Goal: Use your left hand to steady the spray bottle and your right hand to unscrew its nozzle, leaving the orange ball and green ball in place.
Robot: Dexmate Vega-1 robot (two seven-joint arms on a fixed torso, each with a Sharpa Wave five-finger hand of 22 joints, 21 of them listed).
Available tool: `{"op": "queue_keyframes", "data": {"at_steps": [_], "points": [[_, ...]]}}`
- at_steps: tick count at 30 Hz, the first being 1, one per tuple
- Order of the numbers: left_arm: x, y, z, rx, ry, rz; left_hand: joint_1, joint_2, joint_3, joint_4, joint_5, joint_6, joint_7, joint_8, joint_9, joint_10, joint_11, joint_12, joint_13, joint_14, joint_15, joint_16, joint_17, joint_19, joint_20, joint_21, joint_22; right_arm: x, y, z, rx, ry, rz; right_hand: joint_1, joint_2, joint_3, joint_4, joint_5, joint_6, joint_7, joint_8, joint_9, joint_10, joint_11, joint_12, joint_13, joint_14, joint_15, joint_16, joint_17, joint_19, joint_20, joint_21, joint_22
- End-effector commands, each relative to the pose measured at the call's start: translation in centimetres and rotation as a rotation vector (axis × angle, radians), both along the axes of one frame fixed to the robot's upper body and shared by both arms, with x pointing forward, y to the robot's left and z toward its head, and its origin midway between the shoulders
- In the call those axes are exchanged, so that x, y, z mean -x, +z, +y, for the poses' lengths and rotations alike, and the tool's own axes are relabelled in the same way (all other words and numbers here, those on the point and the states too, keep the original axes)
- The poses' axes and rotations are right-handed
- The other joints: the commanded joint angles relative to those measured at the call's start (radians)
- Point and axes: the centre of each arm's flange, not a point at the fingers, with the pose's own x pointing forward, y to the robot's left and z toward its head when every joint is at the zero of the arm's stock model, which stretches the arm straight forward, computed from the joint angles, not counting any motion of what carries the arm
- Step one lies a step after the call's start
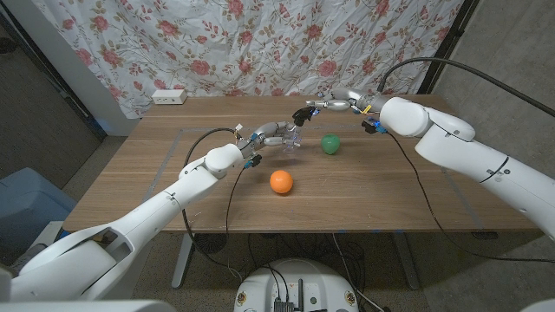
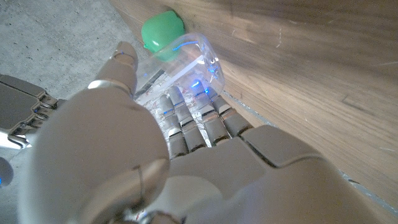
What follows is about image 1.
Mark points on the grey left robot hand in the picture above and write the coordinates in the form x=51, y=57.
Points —
x=269, y=130

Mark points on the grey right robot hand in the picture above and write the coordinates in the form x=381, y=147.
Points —
x=351, y=97

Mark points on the clear spray bottle body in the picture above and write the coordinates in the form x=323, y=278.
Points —
x=291, y=147

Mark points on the black spray nozzle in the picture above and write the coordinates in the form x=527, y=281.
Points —
x=302, y=115

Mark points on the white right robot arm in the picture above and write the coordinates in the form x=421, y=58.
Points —
x=477, y=160

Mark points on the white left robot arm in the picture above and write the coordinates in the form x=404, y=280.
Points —
x=130, y=225

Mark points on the green ball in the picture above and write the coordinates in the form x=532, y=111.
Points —
x=330, y=144

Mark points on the orange ball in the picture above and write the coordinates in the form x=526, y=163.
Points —
x=281, y=181

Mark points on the floral rose print backdrop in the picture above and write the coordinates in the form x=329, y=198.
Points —
x=243, y=43

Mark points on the white power strip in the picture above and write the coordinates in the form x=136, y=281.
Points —
x=169, y=96

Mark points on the black backdrop stand pole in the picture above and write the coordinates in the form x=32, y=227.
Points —
x=448, y=39

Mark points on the black round floor object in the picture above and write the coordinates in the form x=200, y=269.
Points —
x=210, y=243

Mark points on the white table leg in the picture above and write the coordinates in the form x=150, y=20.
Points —
x=407, y=264
x=182, y=260

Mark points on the white robot torso base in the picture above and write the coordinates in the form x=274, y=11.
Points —
x=312, y=281

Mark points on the white room pillar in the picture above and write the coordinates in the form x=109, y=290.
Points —
x=73, y=69

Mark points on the blue grey storage bin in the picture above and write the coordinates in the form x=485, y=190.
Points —
x=30, y=203

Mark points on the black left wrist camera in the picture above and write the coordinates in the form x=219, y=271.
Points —
x=253, y=161

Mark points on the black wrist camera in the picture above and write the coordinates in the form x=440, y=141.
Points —
x=372, y=126
x=253, y=161

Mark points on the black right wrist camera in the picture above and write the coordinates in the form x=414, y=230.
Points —
x=372, y=126

